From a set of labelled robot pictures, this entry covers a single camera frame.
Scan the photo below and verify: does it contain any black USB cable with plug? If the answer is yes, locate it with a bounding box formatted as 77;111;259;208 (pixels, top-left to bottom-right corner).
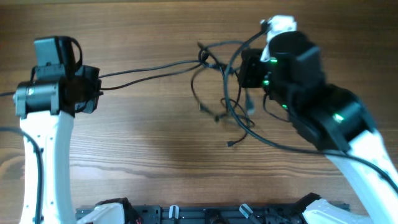
98;40;256;122

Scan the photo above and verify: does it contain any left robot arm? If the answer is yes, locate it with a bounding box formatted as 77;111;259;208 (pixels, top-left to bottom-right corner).
13;36;103;223

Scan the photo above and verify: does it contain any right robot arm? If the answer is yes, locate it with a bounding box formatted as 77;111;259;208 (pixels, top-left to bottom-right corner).
236;31;397;223

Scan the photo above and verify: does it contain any left camera black cable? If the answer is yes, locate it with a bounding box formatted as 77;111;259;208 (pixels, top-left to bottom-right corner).
0;90;46;224

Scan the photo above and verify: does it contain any camera black cable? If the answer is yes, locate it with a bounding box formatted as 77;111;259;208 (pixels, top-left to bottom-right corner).
0;90;46;224
223;21;398;194

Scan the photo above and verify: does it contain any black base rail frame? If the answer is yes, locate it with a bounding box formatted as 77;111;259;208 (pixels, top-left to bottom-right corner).
76;198;351;224

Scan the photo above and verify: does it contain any right camera black cable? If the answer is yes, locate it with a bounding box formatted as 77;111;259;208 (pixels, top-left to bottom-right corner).
223;21;398;194

